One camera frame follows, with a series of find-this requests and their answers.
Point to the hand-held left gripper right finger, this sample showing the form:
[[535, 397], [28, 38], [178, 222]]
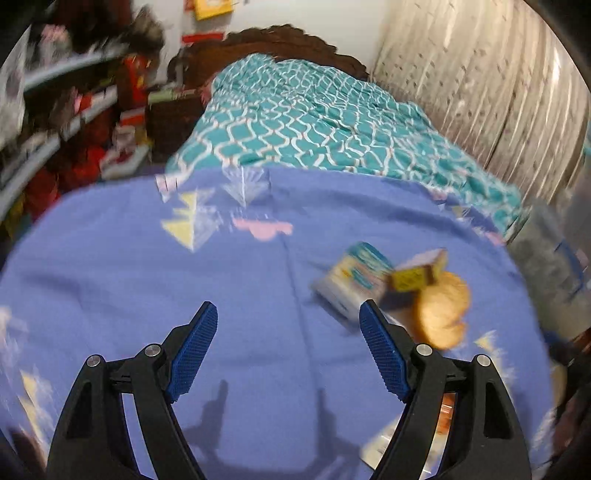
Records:
[[383, 355]]

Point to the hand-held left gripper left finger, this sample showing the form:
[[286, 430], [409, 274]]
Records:
[[194, 350]]

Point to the blue white drink carton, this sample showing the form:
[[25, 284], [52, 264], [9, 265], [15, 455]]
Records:
[[351, 281]]

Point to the yellow cardboard box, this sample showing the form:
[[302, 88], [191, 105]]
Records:
[[411, 279]]

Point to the white snack wrapper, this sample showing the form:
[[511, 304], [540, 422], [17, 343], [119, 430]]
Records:
[[383, 450]]

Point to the blue printed bedsheet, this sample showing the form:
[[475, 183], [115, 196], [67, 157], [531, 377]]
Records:
[[138, 277]]

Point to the teal patterned quilt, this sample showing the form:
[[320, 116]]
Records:
[[300, 124]]

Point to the red gift bag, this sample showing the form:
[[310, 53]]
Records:
[[134, 78]]

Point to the beige leaf-print curtain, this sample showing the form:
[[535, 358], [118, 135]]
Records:
[[485, 83]]

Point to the grey storage shelf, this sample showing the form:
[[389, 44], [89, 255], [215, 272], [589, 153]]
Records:
[[46, 74]]

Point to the carved wooden headboard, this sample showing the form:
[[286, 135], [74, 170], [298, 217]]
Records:
[[277, 39]]

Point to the white printed bag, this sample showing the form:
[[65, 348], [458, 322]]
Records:
[[11, 83]]

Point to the yellow wall calendar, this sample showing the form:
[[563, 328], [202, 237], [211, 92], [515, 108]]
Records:
[[210, 7]]

